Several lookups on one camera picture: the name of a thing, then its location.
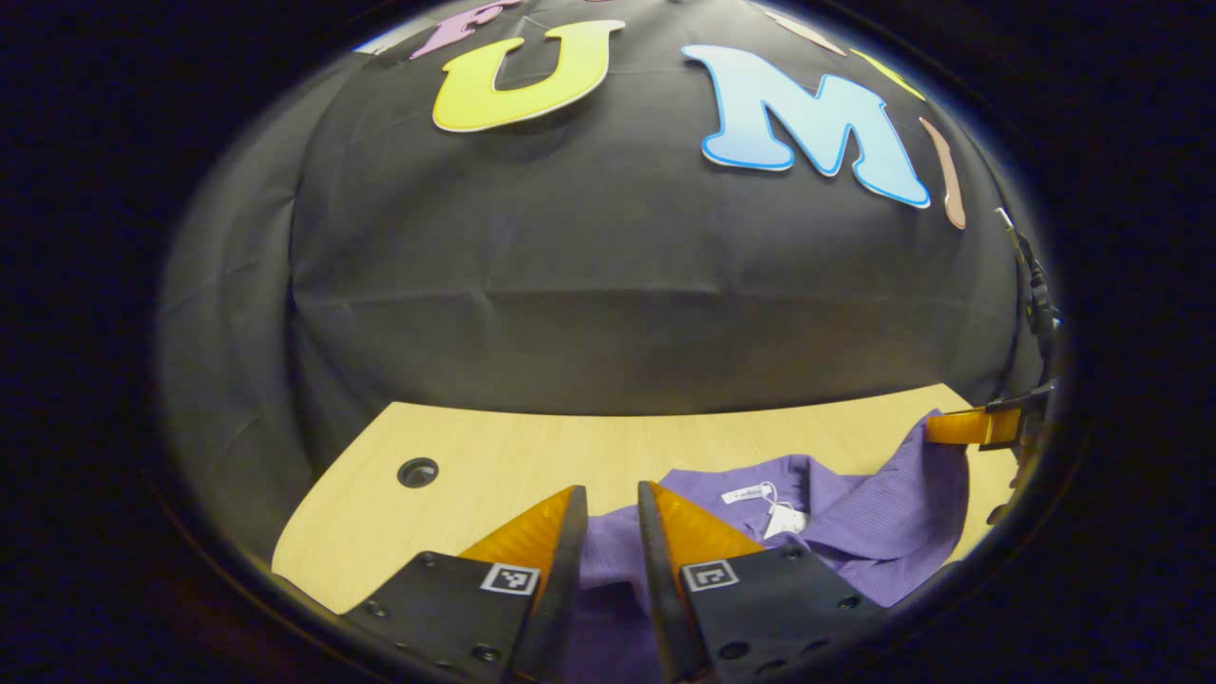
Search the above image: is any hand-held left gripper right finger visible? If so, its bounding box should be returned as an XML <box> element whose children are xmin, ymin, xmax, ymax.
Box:
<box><xmin>636</xmin><ymin>480</ymin><xmax>889</xmax><ymax>684</ymax></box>

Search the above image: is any purple button shirt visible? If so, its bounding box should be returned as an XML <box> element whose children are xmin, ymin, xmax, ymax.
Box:
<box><xmin>565</xmin><ymin>408</ymin><xmax>972</xmax><ymax>684</ymax></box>

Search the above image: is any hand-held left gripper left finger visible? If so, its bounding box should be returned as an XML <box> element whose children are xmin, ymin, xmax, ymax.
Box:
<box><xmin>340</xmin><ymin>484</ymin><xmax>590</xmax><ymax>684</ymax></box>

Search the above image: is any black backdrop cloth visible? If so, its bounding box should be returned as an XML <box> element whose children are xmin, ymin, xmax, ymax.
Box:
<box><xmin>157</xmin><ymin>0</ymin><xmax>1046</xmax><ymax>561</ymax></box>

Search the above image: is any white paper hang tag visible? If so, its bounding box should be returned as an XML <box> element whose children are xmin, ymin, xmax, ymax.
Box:
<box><xmin>763</xmin><ymin>502</ymin><xmax>810</xmax><ymax>541</ymax></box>

